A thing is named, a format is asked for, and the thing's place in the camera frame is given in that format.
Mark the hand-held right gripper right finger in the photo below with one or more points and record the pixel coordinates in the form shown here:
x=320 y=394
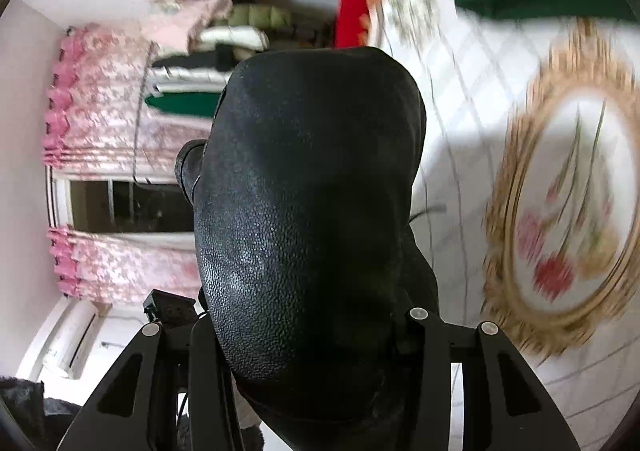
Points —
x=425 y=331

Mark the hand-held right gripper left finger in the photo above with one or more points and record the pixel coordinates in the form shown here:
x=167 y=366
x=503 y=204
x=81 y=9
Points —
x=210 y=381

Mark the black leather jacket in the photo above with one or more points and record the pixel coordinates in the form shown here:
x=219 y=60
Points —
x=300 y=181

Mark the pile of assorted clothes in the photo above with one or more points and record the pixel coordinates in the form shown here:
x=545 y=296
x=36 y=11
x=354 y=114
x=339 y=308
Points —
x=230 y=26

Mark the pink floral curtain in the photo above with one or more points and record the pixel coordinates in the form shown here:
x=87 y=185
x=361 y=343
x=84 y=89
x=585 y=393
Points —
x=100 y=96
x=125 y=266

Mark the white air conditioner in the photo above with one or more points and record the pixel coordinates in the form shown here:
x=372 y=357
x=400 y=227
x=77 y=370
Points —
x=70 y=341

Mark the window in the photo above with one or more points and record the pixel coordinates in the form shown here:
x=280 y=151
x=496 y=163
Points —
x=125 y=206

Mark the dark fuzzy cloth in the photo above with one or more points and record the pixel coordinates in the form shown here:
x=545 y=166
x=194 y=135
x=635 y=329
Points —
x=30 y=411

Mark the white quilted floral cloth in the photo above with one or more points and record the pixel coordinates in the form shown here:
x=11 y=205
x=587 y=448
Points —
x=475 y=81

